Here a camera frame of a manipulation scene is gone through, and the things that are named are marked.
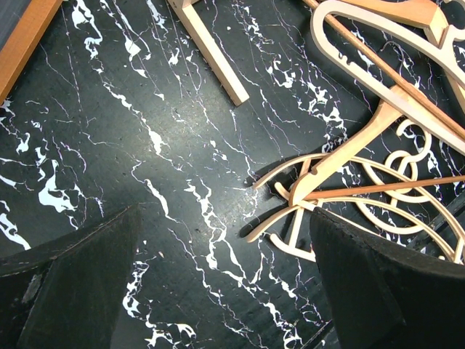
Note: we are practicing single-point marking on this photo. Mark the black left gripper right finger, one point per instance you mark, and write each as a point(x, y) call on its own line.
point(383, 295)

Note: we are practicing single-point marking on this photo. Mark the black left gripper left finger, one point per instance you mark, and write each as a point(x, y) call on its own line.
point(67, 293)

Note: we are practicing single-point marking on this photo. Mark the cream thin plastic hanger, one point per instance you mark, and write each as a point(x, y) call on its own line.
point(387, 216)

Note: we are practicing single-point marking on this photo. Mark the orange wooden shelf rack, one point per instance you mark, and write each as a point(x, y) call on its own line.
point(23, 23)

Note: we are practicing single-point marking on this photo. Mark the light wooden clothes rack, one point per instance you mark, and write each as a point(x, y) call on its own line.
point(210, 50)

